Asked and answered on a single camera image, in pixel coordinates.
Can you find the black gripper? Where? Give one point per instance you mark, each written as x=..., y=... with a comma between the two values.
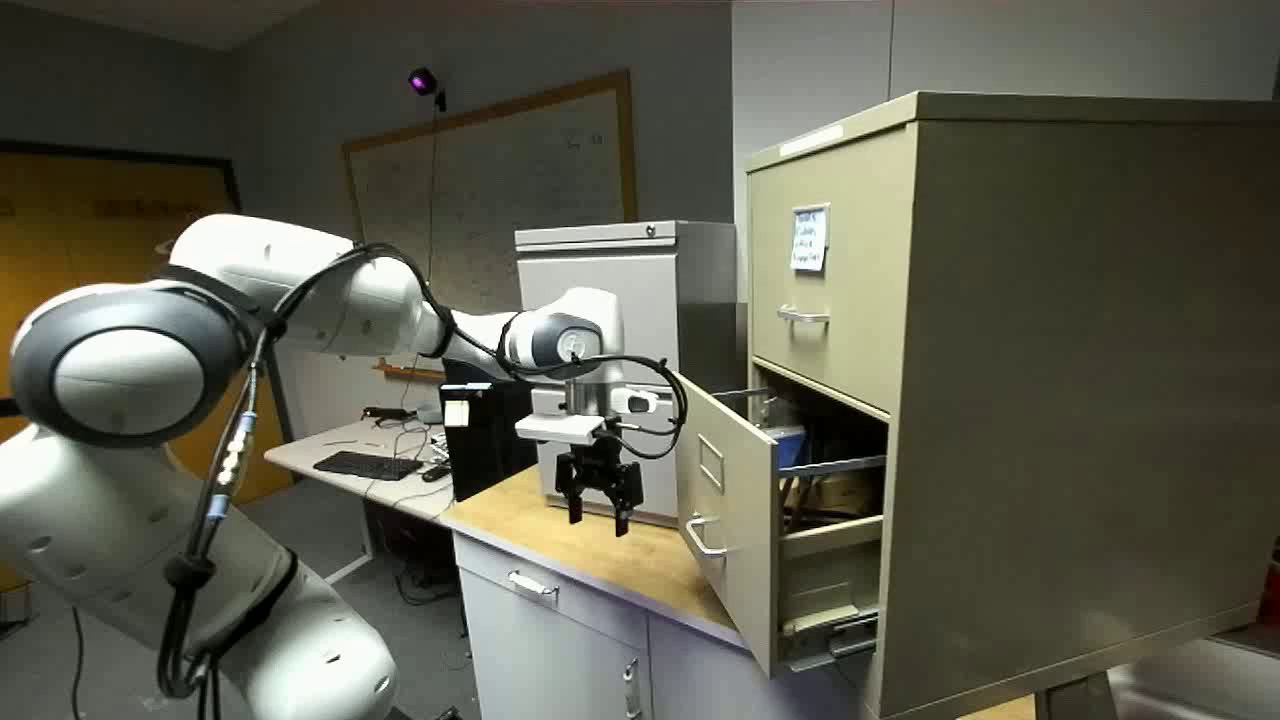
x=597, y=470

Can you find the beige bottom cabinet drawer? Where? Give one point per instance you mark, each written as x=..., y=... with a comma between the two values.
x=746, y=523

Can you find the beige cabinet drawer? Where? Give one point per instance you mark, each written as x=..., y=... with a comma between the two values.
x=746, y=523
x=826, y=266

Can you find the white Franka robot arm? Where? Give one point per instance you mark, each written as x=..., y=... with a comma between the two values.
x=292, y=285

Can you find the white wood-topped base cabinet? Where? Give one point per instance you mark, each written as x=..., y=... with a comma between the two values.
x=587, y=602

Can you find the grey metal cabinet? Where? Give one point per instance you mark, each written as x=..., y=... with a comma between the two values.
x=654, y=323

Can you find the beige top cabinet drawer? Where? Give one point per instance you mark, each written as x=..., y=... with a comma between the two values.
x=826, y=266

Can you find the beige file cabinet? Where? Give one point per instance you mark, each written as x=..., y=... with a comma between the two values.
x=1065, y=384

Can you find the black computer tower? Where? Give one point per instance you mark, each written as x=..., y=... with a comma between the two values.
x=481, y=433

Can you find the black computer mouse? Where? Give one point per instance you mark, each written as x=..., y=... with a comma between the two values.
x=435, y=470

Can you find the white office desk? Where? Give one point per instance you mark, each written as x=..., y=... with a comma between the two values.
x=367, y=470

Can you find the black keyboard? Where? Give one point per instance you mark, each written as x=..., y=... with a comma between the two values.
x=367, y=465

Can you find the wood-framed whiteboard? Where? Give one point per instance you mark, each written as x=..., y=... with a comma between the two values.
x=502, y=184

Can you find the white paper label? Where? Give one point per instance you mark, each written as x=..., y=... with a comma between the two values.
x=811, y=242

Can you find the wooden door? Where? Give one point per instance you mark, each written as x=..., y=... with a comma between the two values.
x=94, y=253

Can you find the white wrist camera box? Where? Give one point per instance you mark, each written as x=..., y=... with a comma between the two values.
x=561, y=425

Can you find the purple-lit wall camera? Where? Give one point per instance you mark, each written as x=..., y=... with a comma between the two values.
x=427, y=86

